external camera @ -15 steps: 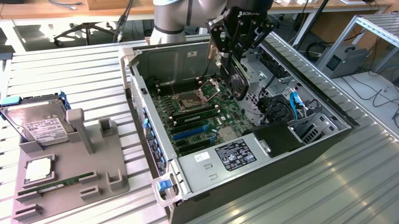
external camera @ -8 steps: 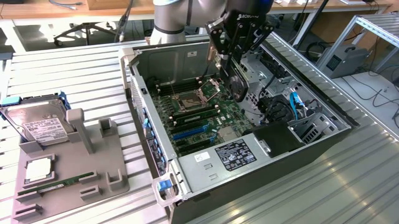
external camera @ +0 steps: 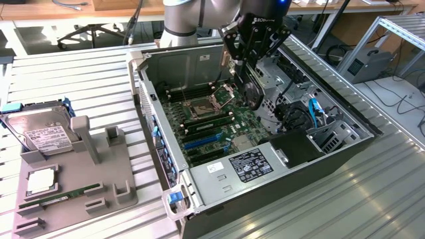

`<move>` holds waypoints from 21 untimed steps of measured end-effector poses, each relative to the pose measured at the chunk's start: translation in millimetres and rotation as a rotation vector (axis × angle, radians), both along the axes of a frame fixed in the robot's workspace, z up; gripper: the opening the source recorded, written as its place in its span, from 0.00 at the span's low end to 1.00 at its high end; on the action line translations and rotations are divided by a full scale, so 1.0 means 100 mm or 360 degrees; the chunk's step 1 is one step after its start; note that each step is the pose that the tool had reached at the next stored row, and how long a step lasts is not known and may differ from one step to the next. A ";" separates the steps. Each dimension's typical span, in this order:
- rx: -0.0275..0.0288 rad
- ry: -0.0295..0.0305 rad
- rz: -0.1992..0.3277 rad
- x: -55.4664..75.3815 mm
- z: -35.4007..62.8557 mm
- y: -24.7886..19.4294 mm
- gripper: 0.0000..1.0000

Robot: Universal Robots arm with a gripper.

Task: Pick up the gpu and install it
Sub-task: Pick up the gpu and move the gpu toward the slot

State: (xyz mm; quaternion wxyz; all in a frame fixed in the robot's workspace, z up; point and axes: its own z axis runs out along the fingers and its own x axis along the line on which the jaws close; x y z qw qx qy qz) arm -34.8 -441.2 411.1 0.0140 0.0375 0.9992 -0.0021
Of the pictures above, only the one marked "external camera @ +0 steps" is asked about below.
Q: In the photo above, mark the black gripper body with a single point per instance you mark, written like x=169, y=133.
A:
x=262, y=12

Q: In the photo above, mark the graphics card with metal bracket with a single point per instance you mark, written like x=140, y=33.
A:
x=253, y=92

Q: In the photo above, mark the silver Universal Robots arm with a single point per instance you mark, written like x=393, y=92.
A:
x=178, y=22

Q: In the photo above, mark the grey metal drive cage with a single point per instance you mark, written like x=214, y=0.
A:
x=278, y=82

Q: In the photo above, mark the metal socket cover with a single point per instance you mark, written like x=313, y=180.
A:
x=226, y=87

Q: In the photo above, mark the black slanted pole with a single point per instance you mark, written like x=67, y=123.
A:
x=332, y=21

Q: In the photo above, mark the black RAM slot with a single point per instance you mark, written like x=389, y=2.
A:
x=196, y=90
x=196, y=95

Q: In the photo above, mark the thin locking lever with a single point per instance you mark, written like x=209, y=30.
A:
x=182, y=93

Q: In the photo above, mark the CPU socket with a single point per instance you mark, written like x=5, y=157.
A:
x=200, y=109

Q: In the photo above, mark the wooden office desk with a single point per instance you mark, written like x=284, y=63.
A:
x=40, y=12
x=365, y=8

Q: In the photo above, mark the green motherboard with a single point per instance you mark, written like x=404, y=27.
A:
x=242, y=119

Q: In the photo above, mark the grey computer box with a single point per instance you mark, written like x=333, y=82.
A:
x=372, y=68

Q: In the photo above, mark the green RAM stick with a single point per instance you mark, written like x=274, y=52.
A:
x=205, y=127
x=60, y=197

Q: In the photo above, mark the black expansion slot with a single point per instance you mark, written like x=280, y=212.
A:
x=198, y=136
x=206, y=155

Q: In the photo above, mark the silver chipset heatsink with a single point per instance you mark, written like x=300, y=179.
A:
x=244, y=142

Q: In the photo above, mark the grey office chair base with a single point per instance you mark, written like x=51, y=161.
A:
x=93, y=30

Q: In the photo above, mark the grey metal disk bay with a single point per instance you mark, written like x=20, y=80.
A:
x=334, y=139

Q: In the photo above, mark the grey power supply unit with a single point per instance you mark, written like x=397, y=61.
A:
x=216, y=189

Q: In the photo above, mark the blue case latch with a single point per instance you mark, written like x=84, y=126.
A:
x=173, y=198

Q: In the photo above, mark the silver hard disk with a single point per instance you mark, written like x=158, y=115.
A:
x=43, y=129

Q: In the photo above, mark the black open PC case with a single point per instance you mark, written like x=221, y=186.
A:
x=265, y=214

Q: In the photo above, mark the grey parts rack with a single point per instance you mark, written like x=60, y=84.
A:
x=76, y=174

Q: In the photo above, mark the blue disk carrier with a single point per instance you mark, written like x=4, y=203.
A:
x=11, y=108

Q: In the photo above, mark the silver CPU chip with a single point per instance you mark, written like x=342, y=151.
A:
x=41, y=180

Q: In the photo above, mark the aluminium profile frame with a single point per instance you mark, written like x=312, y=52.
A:
x=401, y=28

